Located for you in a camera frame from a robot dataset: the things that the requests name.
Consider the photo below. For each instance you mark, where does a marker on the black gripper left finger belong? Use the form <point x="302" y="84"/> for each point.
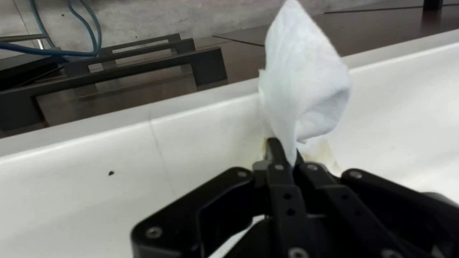
<point x="287" y="209"/>

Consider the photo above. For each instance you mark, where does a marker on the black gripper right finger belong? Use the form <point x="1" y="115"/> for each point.
<point x="344" y="205"/>

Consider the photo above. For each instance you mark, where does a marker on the dark metal frame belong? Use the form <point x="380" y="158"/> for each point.
<point x="119" y="72"/>

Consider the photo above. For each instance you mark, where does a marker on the white paper towel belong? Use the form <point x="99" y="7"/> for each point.
<point x="301" y="80"/>

